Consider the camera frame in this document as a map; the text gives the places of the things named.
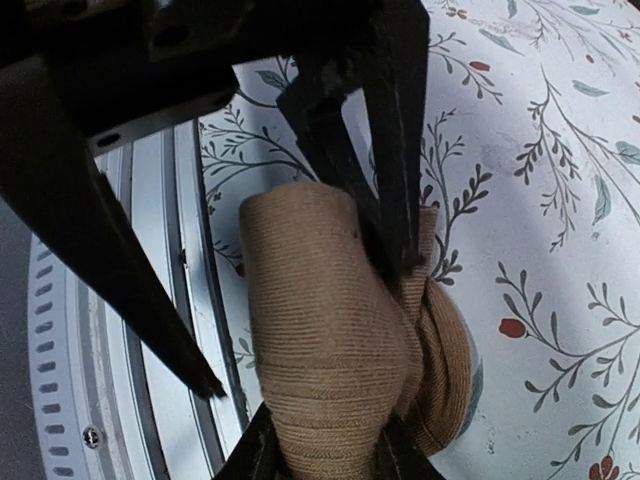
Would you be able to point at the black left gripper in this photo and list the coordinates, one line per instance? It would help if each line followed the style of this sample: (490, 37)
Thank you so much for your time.
(97, 74)

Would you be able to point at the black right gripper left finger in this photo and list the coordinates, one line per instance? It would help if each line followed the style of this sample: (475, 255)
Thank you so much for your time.
(256, 455)

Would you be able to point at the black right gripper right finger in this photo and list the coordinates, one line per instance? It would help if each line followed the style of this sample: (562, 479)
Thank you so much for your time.
(398, 456)

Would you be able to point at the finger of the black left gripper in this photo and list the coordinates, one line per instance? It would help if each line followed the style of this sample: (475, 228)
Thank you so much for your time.
(51, 181)
(380, 49)

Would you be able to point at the tan ribbed sock pair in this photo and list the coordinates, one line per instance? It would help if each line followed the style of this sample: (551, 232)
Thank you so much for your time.
(338, 353)

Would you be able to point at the floral patterned table mat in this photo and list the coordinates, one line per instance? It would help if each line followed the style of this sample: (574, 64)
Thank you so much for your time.
(530, 153)

